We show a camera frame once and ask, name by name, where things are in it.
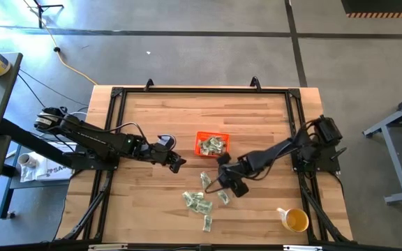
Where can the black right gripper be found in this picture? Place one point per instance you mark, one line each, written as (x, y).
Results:
(230, 174)

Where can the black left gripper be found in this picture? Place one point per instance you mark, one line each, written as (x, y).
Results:
(155, 155)

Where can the orange plastic mesh basket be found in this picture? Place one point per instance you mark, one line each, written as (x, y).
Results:
(201, 134)

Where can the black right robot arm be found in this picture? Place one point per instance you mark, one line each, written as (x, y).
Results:
(274, 153)

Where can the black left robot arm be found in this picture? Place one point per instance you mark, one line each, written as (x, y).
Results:
(89, 134)

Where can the yellow mug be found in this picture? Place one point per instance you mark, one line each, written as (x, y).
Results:
(297, 220)

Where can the white printed plastic bag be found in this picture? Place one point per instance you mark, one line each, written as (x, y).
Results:
(52, 171)

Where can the black desk support beam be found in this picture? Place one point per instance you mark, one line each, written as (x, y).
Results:
(30, 141)

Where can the white paper cup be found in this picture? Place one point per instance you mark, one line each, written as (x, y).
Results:
(26, 160)

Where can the grey metal table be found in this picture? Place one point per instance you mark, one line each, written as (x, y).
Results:
(395, 164)

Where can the blue desk foot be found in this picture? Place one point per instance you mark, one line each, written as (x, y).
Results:
(5, 198)

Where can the black tripod stand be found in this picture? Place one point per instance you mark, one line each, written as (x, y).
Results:
(40, 14)

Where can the black hazard-striped mat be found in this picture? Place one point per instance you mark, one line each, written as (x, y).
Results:
(382, 6)

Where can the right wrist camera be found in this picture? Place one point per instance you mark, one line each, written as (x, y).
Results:
(224, 159)

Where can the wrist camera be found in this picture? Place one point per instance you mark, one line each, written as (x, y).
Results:
(166, 141)
(224, 159)

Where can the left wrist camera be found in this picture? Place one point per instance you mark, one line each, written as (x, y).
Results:
(166, 141)

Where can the black aluminium table frame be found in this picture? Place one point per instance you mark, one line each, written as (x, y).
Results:
(204, 90)

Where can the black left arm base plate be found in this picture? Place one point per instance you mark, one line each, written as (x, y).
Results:
(93, 164)

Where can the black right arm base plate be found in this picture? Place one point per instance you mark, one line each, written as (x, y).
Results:
(326, 164)

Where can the silver metal bracket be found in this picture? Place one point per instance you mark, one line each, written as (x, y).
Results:
(106, 247)
(302, 248)

